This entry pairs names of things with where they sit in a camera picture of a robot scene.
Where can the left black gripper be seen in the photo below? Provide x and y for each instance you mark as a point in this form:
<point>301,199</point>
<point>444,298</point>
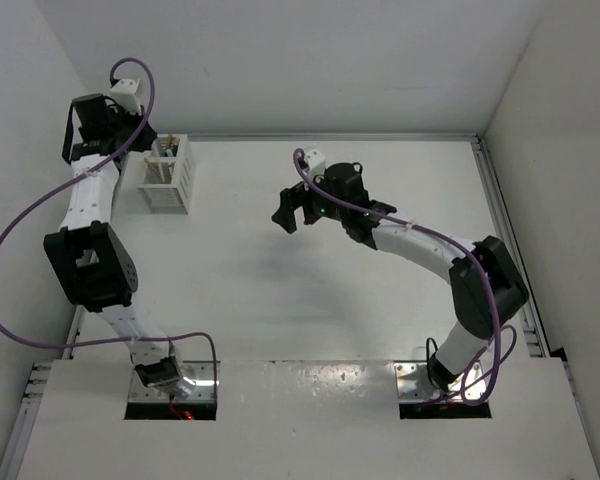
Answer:
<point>145,135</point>

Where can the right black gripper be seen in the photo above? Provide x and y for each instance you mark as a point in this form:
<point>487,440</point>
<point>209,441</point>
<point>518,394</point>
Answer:
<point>291,198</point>

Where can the thin wooden stick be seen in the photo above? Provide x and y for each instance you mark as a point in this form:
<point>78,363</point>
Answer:
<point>155,170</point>

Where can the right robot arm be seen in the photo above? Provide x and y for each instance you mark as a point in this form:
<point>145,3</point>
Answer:
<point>486,286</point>

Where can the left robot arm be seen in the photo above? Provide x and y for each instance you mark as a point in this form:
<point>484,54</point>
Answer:
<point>92,265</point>

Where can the white two-slot organizer box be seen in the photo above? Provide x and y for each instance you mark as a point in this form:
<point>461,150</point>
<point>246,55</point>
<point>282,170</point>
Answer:
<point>175,197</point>

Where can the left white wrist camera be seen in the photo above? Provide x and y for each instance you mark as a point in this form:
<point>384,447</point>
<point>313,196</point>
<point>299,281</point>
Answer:
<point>124,93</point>

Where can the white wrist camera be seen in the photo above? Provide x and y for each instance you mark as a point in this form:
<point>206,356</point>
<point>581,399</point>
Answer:
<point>313,163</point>
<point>124,93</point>

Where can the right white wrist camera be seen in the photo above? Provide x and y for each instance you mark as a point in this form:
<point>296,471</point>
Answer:
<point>313,163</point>

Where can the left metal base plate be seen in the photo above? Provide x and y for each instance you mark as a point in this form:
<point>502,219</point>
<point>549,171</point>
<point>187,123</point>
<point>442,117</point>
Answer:
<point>197,387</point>

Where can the metal base plate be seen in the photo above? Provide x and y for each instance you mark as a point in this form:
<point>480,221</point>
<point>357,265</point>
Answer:
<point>197,387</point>
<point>413,385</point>

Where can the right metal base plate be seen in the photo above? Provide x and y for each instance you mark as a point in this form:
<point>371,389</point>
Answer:
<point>413,385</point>

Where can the aluminium frame rail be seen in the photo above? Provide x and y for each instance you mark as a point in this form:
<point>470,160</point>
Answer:
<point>534,333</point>

